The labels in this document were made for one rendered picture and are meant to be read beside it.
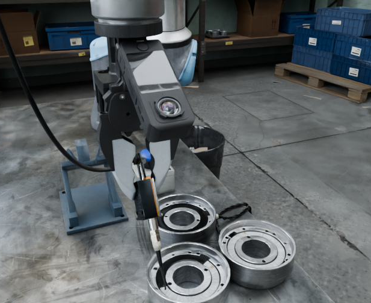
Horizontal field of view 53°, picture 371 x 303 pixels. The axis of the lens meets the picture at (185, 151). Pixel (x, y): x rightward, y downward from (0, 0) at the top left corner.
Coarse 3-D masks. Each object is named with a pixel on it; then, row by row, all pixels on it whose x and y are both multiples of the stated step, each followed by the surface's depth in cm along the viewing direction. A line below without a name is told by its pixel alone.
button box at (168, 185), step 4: (132, 164) 70; (144, 164) 69; (136, 168) 69; (144, 168) 69; (148, 168) 68; (172, 168) 69; (136, 172) 68; (148, 172) 68; (168, 172) 68; (172, 172) 68; (136, 176) 66; (148, 176) 67; (168, 176) 68; (172, 176) 69; (136, 180) 67; (164, 180) 68; (168, 180) 69; (172, 180) 69; (164, 184) 69; (168, 184) 69; (172, 184) 69; (160, 188) 69; (164, 188) 69; (168, 188) 69; (172, 188) 70; (160, 192) 69; (164, 192) 69
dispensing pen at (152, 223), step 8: (136, 160) 46; (144, 160) 46; (144, 176) 46; (136, 184) 44; (144, 184) 44; (136, 192) 45; (144, 192) 44; (152, 192) 44; (136, 200) 46; (144, 200) 44; (152, 200) 44; (136, 208) 47; (144, 208) 44; (152, 208) 44; (144, 216) 44; (152, 216) 44; (152, 224) 45; (152, 232) 45; (152, 240) 45; (160, 248) 45; (160, 256) 45; (160, 264) 45
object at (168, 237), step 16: (160, 208) 60; (176, 208) 60; (208, 208) 60; (176, 224) 60; (192, 224) 56; (208, 224) 54; (160, 240) 54; (176, 240) 53; (192, 240) 53; (208, 240) 57
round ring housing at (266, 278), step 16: (240, 224) 55; (256, 224) 56; (272, 224) 54; (224, 240) 53; (240, 240) 53; (256, 240) 53; (288, 240) 52; (224, 256) 49; (240, 256) 50; (272, 256) 50; (288, 256) 50; (240, 272) 48; (256, 272) 47; (272, 272) 47; (288, 272) 48; (256, 288) 49
